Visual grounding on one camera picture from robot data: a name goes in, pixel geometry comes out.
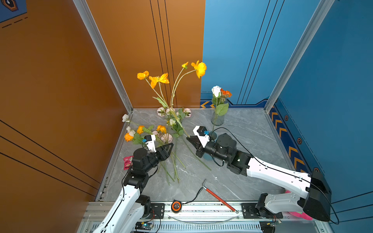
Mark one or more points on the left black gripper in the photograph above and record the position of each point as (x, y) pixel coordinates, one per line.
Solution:
(162, 155)

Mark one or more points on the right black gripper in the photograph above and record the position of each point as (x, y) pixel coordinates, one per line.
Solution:
(198, 146)

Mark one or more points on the white rose flower stem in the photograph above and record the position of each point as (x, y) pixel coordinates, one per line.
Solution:
(216, 92)

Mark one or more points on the orange gerbera flower stem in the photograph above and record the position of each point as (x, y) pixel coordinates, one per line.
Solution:
(223, 108)

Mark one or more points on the blue ceramic cylinder vase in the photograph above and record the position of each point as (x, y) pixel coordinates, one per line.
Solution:
(213, 137)

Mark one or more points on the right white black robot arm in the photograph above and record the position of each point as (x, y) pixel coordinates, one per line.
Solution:
(307, 193)

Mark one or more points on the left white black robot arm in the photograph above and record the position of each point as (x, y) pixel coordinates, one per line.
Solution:
(131, 205)

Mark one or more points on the pile of artificial flowers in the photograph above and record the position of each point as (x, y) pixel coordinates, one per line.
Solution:
(136, 133)

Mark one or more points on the clear ribbed glass vase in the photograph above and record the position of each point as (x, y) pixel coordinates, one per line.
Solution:
(216, 119)

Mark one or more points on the pink candy wrapper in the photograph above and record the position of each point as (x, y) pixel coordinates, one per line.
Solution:
(127, 162)

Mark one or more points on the orange black tape measure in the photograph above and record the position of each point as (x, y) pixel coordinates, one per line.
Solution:
(176, 206)

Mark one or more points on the green circuit board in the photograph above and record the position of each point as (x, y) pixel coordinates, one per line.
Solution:
(143, 226)

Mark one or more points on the panda plush toy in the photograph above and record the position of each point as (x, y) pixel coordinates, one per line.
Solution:
(301, 215)

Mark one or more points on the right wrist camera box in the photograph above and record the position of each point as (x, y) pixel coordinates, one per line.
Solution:
(203, 135)

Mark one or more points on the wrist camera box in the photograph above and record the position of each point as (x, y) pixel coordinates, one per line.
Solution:
(203, 135)
(149, 141)

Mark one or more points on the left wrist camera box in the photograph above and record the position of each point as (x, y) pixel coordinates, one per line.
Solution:
(149, 141)

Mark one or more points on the red handled hammer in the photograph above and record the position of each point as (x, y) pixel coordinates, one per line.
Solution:
(217, 197)

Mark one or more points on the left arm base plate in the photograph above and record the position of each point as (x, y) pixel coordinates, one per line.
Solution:
(156, 210)

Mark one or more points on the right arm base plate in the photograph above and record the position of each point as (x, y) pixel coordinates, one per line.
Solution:
(250, 211)

